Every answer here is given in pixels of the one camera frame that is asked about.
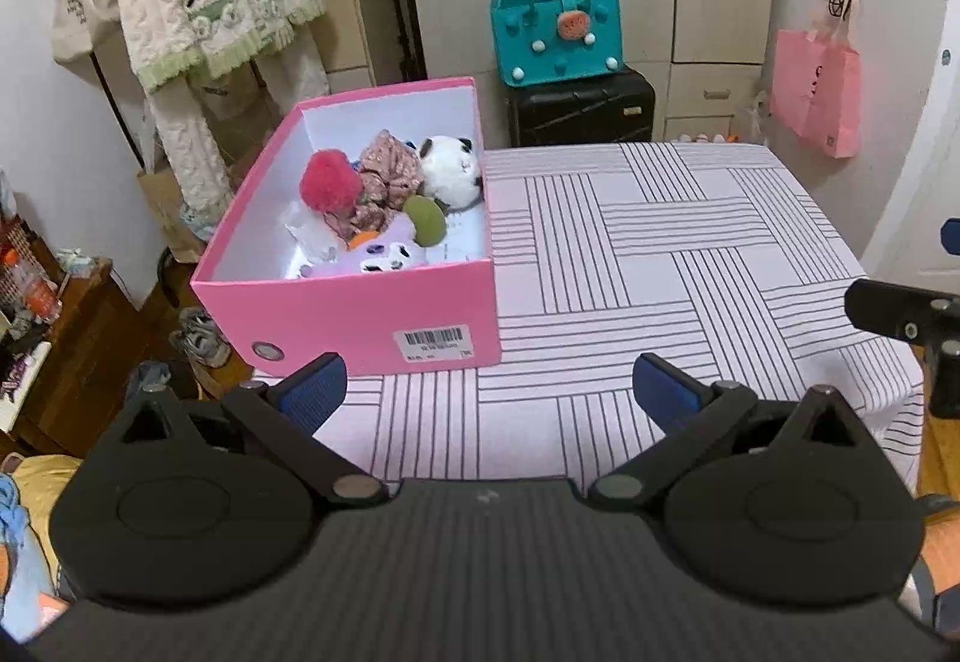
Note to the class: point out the houndstooth woven handbag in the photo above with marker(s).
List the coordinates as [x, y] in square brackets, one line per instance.
[15, 280]

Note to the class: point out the striped pink tablecloth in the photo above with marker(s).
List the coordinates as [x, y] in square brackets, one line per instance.
[600, 257]

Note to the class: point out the pink fluffy pompom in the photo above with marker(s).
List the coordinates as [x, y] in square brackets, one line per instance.
[328, 178]

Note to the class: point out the floral fabric hat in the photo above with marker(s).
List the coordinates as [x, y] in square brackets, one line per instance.
[386, 163]

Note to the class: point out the clear plastic bag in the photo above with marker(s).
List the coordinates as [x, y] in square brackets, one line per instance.
[759, 115]

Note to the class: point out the orange plush ball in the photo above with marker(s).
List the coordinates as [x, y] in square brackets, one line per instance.
[365, 240]

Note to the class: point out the dark green bag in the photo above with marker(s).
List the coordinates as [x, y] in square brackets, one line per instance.
[157, 377]

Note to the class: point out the blue duck plush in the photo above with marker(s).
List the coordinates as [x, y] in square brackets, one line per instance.
[22, 579]

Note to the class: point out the green white packet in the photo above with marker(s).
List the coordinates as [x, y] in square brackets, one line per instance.
[75, 261]

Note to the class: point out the pink shopping bag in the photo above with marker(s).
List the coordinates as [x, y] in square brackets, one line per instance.
[814, 92]

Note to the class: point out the purple plush toy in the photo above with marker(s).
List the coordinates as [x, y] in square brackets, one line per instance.
[394, 235]

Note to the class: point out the wooden nightstand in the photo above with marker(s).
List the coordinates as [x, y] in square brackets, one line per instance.
[82, 347]

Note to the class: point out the white notebook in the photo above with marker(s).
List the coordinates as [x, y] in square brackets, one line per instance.
[34, 362]

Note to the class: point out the yellow cloth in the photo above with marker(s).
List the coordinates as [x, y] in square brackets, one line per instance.
[45, 474]

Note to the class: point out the white wet wipes pack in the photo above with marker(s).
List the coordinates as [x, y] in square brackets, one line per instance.
[311, 235]

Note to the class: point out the orange drink bottle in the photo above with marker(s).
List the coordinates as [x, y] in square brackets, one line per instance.
[45, 302]

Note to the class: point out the panda plush toy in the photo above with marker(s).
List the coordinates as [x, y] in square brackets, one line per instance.
[450, 171]

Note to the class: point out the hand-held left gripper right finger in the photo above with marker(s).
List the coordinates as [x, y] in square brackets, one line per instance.
[664, 388]

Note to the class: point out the black hard suitcase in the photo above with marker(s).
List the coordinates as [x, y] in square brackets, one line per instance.
[585, 111]

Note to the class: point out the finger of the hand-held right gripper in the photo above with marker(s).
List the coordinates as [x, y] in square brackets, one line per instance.
[885, 306]
[952, 236]

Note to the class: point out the pink cardboard box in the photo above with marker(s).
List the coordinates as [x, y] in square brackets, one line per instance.
[337, 317]

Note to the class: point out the white door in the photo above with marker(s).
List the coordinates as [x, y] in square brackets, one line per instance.
[930, 167]

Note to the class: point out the brown paper bag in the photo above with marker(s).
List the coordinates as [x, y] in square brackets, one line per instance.
[169, 212]

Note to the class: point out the teal felt tote bag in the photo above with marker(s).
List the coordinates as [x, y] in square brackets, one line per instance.
[525, 32]

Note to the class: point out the grey sneaker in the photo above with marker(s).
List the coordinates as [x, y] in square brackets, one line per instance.
[193, 323]
[210, 349]

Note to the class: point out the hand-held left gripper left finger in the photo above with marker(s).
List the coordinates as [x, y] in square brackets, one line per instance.
[307, 385]

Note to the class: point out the black coat rack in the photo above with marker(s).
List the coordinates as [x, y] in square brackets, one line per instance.
[112, 100]

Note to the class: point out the cream fleece pajama pants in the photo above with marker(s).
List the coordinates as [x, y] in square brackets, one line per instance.
[180, 145]

